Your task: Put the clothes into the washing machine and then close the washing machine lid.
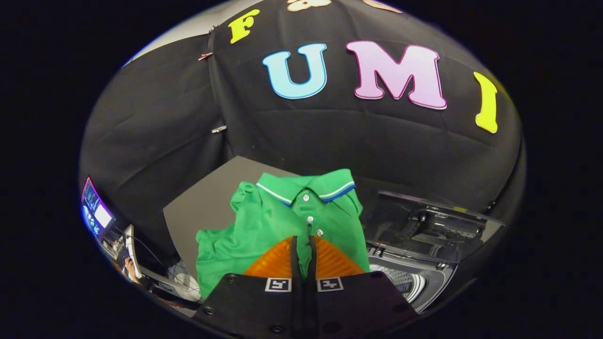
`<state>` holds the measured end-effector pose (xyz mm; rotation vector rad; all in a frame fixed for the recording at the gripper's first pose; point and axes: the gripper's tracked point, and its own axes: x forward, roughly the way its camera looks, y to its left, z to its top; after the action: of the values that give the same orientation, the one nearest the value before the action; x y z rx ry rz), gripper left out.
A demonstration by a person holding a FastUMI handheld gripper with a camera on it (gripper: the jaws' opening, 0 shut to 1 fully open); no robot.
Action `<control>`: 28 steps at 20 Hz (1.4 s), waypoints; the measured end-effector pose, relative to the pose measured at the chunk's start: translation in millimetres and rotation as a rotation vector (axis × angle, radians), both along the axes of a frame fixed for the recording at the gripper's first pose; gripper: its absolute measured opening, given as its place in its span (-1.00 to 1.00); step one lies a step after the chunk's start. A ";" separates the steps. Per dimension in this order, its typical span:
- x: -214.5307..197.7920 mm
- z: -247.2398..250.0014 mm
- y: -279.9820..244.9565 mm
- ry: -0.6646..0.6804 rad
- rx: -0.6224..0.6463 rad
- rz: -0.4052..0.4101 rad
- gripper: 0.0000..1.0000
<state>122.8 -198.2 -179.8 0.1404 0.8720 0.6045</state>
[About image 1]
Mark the computer monitor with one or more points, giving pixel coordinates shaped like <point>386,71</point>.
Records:
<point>94,207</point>

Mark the silver clip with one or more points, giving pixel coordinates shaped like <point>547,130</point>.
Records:
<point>219,129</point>

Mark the black backdrop cloth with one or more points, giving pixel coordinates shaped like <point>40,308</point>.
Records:
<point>330,136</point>

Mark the green polo shirt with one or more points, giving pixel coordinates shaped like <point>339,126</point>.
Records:
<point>268,221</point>

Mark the white desk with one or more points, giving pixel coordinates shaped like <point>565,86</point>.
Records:
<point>162,281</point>

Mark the copper clip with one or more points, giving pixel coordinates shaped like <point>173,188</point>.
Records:
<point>205,56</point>

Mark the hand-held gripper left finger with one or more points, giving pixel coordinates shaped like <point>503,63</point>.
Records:
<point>264,306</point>

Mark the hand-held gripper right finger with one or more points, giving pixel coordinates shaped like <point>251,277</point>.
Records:
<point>348,306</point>

